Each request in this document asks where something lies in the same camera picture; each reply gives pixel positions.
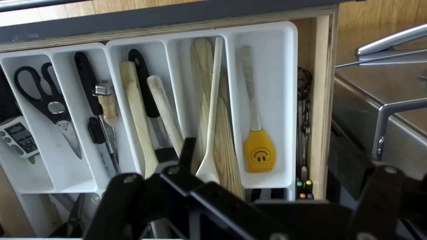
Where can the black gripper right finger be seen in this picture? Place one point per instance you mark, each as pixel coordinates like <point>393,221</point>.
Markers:
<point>378,200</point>

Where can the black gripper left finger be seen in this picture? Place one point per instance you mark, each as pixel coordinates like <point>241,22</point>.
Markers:
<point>134,200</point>

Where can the long wooden spoon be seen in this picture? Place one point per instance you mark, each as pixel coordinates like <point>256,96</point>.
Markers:
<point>138,114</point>

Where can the wooden drawer with grey front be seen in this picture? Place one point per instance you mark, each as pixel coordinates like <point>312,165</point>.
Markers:
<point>322,88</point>

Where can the metal utensil pile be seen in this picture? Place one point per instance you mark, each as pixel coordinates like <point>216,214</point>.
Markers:
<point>71,220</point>

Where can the black spatula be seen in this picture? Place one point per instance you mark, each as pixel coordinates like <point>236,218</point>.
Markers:
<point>145,88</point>

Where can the yellow smiley face spatula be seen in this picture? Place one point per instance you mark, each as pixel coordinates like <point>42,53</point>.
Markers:
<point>261,153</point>

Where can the wide wooden spatula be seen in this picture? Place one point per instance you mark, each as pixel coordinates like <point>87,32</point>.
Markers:
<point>201,88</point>

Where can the white digital kitchen timer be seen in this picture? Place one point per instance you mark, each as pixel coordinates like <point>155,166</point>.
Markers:
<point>18,137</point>

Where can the white plastic cutlery tray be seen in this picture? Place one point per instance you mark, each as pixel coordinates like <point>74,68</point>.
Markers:
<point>276,66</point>

